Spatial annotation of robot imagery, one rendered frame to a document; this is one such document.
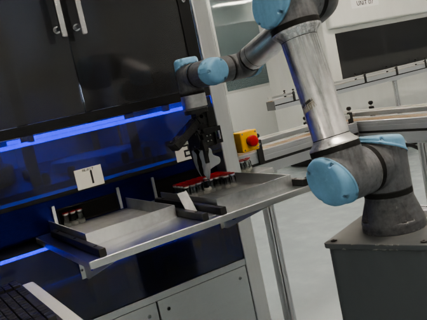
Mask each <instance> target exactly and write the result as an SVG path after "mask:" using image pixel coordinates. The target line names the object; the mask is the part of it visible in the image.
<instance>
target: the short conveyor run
mask: <svg viewBox="0 0 427 320"><path fill-rule="evenodd" d="M345 118H346V120H347V119H350V115H349V114H348V115H345ZM303 120H305V122H303V124H304V125H302V126H298V127H295V128H291V129H288V130H284V131H280V132H277V133H273V134H270V135H266V136H263V137H260V134H258V133H257V138H258V139H259V149H256V150H252V151H250V152H246V153H238V159H239V160H240V159H244V158H246V157H250V160H251V163H252V167H272V168H273V171H275V170H278V169H281V168H285V167H287V166H291V165H293V164H297V163H301V162H303V161H307V160H309V159H311V156H310V154H309V152H310V150H311V148H312V146H313V141H312V138H311V135H310V132H309V128H308V125H307V122H306V119H305V117H303ZM348 128H349V131H350V132H351V133H352V134H354V135H356V136H358V137H360V134H359V130H358V124H357V122H354V123H350V124H348ZM303 132H305V133H303ZM299 133H301V134H299ZM297 134H299V135H297ZM293 135H295V136H293ZM290 136H292V137H290ZM286 137H288V138H286ZM282 138H284V139H282ZM279 139H281V140H279ZM275 140H277V141H275ZM273 141H275V142H273ZM268 142H271V143H268ZM264 143H266V144H264ZM262 144H264V145H262Z"/></svg>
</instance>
